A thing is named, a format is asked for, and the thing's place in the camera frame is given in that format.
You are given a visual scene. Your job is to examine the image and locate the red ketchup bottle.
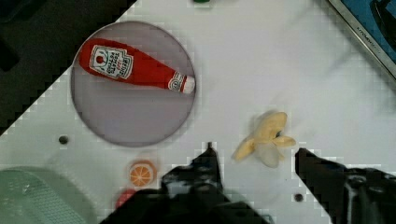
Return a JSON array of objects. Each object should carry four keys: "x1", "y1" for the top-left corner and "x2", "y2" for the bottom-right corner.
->
[{"x1": 78, "y1": 38, "x2": 195, "y2": 94}]

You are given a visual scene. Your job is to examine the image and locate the grey round plate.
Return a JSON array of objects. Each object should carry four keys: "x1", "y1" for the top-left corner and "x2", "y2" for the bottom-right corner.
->
[{"x1": 70, "y1": 21, "x2": 196, "y2": 147}]

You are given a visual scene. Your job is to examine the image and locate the red strawberry toy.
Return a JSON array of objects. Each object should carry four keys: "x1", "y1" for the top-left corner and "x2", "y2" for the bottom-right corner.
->
[{"x1": 115, "y1": 189, "x2": 135, "y2": 208}]

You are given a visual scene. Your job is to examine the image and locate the orange slice toy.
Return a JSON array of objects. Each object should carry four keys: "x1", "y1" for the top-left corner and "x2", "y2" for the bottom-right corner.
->
[{"x1": 129, "y1": 160, "x2": 157, "y2": 188}]

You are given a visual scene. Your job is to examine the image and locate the green oval colander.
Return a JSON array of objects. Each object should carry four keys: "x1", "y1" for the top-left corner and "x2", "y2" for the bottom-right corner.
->
[{"x1": 0, "y1": 167, "x2": 97, "y2": 224}]

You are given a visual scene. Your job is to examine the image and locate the silver toaster oven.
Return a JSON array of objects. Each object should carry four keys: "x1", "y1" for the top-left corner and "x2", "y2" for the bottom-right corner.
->
[{"x1": 326, "y1": 0, "x2": 396, "y2": 78}]

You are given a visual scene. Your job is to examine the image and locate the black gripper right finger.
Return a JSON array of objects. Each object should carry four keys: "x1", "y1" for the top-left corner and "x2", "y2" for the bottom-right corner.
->
[{"x1": 295, "y1": 147, "x2": 347, "y2": 224}]

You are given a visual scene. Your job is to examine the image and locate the yellow toy banana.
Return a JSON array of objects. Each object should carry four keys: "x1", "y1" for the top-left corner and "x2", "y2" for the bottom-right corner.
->
[{"x1": 233, "y1": 112, "x2": 296, "y2": 168}]

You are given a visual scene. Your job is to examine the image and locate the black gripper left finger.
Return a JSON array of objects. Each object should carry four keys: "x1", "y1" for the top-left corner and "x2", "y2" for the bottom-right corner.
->
[{"x1": 161, "y1": 142, "x2": 223, "y2": 199}]

